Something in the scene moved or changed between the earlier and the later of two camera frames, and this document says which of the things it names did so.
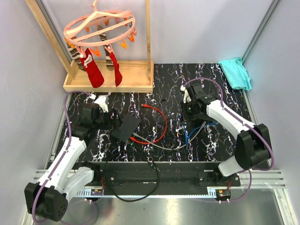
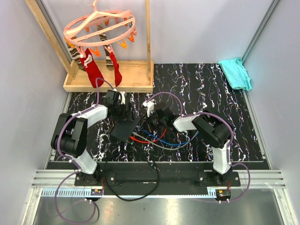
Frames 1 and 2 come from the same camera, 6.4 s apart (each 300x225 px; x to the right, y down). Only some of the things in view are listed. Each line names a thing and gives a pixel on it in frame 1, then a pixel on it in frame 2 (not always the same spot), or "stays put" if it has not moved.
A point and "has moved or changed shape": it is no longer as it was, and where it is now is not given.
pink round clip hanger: [104, 28] stays put
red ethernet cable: [165, 130] stays put
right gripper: [186, 116] → [150, 117]
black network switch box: [129, 125] stays put
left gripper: [116, 123] → [127, 116]
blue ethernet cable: [187, 137] has moved or changed shape
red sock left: [95, 77] stays put
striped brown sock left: [75, 55] stays put
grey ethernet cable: [190, 140] stays put
